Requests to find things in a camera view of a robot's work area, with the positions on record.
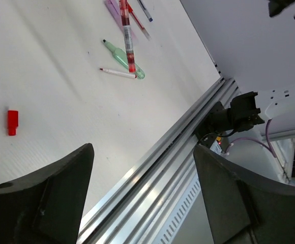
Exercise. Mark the blue grip gel pen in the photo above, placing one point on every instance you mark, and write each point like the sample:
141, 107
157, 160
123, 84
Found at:
149, 17

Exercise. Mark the white slotted cable duct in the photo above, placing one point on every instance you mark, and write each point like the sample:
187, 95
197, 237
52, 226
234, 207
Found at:
178, 213

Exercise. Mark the aluminium frame rail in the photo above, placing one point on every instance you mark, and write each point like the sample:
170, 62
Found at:
136, 208

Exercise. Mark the red grip gel pen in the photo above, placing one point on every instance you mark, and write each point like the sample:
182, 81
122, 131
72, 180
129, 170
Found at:
138, 22

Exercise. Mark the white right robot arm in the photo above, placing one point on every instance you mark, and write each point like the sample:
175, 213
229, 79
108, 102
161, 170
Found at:
258, 52

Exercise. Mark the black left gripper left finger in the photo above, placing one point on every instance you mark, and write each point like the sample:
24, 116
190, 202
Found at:
46, 206

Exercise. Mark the thin white red marker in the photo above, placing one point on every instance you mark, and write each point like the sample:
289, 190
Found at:
118, 73

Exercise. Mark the red marker cap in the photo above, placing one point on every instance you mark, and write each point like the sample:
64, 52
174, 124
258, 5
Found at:
12, 122

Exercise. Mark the green highlighter pen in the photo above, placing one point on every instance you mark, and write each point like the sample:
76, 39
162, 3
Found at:
121, 57

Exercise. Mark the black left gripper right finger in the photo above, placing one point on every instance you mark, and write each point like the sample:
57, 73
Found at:
243, 206

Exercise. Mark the right circuit board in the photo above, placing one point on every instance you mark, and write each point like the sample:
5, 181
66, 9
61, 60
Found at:
219, 145

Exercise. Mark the red ink clear pen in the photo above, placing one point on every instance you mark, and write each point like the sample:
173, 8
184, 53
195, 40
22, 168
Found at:
123, 5

